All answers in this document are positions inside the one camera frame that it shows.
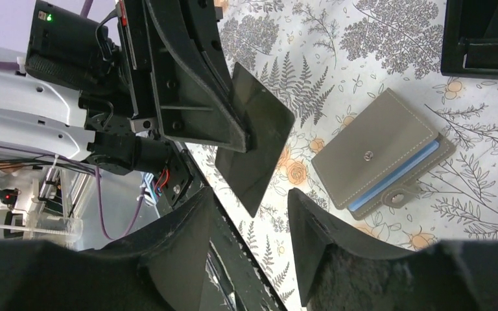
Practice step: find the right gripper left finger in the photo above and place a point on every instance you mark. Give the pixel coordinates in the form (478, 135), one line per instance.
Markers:
(158, 267)

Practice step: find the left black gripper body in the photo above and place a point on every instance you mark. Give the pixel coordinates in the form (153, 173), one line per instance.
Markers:
(112, 82)

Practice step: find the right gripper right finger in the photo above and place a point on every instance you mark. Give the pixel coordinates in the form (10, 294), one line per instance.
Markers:
(338, 267)

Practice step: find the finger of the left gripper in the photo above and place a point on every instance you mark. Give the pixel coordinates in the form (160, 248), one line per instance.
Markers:
(191, 82)

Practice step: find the black credit card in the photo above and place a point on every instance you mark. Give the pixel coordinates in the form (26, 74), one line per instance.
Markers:
(269, 123)

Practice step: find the grey leather card holder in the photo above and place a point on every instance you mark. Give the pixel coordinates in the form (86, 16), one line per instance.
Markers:
(378, 158)

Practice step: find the black card tray box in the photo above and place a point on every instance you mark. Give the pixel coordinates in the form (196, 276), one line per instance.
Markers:
(470, 41)

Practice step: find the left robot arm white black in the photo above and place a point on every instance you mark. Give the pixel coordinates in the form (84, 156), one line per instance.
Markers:
(76, 97)

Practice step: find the floral patterned table mat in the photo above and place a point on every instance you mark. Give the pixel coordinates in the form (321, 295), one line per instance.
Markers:
(328, 61)

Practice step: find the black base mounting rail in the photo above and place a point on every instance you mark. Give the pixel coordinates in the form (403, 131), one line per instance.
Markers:
(234, 280)

